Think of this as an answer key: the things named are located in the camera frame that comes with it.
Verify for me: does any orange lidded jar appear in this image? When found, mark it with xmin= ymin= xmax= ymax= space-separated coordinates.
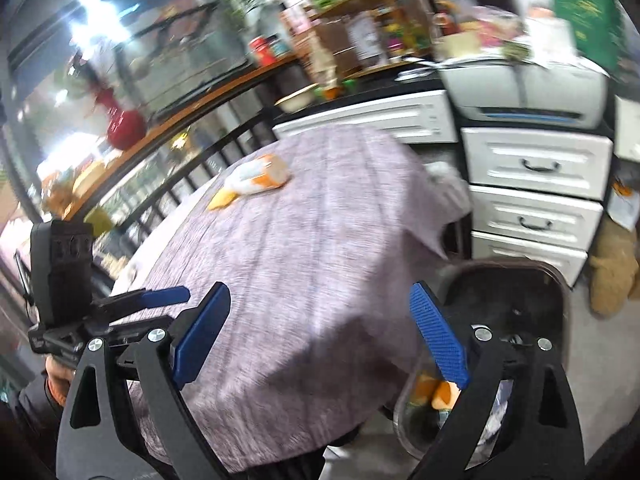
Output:
xmin=207 ymin=154 xmax=291 ymax=211

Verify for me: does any white bowl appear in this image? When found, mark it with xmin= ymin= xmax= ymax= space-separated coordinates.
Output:
xmin=275 ymin=87 xmax=318 ymax=113

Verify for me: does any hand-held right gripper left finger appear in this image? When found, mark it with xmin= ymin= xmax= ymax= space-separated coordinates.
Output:
xmin=55 ymin=282 xmax=236 ymax=480

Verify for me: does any dark trash bin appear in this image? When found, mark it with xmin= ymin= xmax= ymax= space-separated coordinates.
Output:
xmin=392 ymin=259 xmax=573 ymax=466

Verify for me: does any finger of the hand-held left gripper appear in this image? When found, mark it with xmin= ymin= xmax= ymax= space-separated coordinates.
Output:
xmin=97 ymin=286 xmax=191 ymax=322

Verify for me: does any plain white drawer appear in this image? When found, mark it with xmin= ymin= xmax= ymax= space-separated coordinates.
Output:
xmin=470 ymin=230 xmax=588 ymax=286

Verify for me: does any red tin can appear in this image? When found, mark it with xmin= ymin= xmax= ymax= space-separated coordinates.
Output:
xmin=249 ymin=35 xmax=278 ymax=67

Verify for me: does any wooden shelf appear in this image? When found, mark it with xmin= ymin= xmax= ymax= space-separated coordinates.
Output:
xmin=310 ymin=0 xmax=436 ymax=76

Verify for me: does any wide white drawer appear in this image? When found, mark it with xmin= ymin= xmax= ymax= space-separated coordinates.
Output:
xmin=272 ymin=90 xmax=458 ymax=143

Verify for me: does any red vase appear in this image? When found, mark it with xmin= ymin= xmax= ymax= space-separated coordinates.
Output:
xmin=92 ymin=85 xmax=148 ymax=151

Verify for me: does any person's left hand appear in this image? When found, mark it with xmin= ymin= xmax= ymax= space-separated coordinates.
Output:
xmin=44 ymin=355 xmax=76 ymax=406

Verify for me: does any tan printed paper bag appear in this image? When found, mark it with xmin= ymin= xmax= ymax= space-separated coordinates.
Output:
xmin=310 ymin=35 xmax=336 ymax=91

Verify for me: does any person's left forearm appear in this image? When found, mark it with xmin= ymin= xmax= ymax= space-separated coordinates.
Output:
xmin=15 ymin=375 xmax=66 ymax=461

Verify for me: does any white printer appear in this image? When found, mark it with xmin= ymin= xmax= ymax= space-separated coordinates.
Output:
xmin=442 ymin=57 xmax=608 ymax=131

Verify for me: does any green printed cloth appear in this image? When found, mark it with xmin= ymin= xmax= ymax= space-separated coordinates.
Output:
xmin=547 ymin=0 xmax=623 ymax=78

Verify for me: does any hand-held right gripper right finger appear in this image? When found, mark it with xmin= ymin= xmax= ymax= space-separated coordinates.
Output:
xmin=407 ymin=282 xmax=586 ymax=480

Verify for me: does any black metal railing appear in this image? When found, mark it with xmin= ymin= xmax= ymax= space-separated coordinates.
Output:
xmin=75 ymin=105 xmax=278 ymax=281

